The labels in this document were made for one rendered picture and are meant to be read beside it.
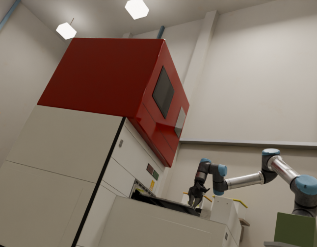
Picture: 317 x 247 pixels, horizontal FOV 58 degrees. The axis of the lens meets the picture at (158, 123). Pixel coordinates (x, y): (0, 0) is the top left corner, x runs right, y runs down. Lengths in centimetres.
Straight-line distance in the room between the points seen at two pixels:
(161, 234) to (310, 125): 426
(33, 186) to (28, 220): 19
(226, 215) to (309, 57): 509
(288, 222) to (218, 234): 40
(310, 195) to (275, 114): 402
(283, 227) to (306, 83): 448
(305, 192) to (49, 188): 138
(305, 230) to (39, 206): 137
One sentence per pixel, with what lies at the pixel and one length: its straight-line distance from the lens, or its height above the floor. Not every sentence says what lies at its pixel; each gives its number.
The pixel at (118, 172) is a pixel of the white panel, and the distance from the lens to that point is 167.
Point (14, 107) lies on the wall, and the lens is 1062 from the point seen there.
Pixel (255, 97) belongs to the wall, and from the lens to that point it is 603.
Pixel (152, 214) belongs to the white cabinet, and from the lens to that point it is 159.
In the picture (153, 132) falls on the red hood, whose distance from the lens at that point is 188.
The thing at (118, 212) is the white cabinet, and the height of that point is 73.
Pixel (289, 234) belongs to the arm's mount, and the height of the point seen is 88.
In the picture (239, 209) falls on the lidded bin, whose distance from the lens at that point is 463.
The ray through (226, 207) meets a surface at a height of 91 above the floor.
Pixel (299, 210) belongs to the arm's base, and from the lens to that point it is 179.
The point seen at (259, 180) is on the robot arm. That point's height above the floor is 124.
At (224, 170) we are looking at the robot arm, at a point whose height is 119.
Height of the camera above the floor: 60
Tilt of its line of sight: 23 degrees up
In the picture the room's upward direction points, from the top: 19 degrees clockwise
